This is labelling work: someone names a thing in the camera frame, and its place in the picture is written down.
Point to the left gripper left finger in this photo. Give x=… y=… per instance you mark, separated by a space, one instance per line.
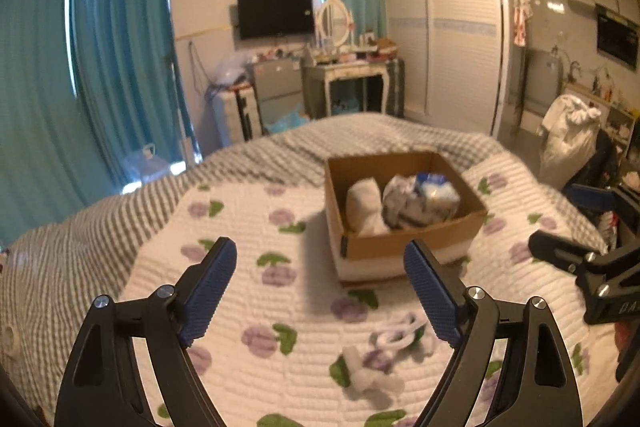
x=102 y=385

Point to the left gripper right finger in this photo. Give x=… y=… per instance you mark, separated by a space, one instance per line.
x=536 y=384

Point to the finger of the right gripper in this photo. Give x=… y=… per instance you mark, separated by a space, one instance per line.
x=591 y=198
x=568 y=256

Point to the cream plastic bag bundle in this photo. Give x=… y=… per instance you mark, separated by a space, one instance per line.
x=401 y=203

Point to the white towel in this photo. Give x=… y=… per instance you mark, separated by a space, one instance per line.
x=363 y=208

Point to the white clothes pile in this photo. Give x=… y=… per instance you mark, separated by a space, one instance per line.
x=569 y=132

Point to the steel washing machine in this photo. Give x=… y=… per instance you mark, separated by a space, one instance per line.
x=543 y=80

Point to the cardboard box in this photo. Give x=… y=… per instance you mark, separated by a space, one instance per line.
x=360 y=259

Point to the hanging pink white garment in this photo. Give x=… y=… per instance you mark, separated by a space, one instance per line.
x=522 y=13

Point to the clear water jug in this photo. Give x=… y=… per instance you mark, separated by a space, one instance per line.
x=145 y=166

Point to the teal curtain left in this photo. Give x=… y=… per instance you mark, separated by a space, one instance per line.
x=50 y=165

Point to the teal waste basket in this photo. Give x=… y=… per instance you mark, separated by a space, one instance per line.
x=345 y=105

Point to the white sliding wardrobe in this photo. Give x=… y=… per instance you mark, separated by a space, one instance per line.
x=457 y=56

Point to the blue plastic bag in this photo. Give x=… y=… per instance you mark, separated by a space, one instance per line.
x=293 y=120

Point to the white dressing table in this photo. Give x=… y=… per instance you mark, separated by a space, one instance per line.
x=320 y=78

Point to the white suitcase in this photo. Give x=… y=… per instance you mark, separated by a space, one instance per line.
x=236 y=114

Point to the grey mini fridge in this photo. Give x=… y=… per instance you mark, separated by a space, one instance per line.
x=278 y=88

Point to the teal curtain middle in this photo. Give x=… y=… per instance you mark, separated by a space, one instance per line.
x=128 y=81

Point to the white vanity mirror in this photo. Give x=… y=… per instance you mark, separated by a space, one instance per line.
x=334 y=25

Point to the black wall television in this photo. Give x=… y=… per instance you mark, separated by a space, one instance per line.
x=274 y=18

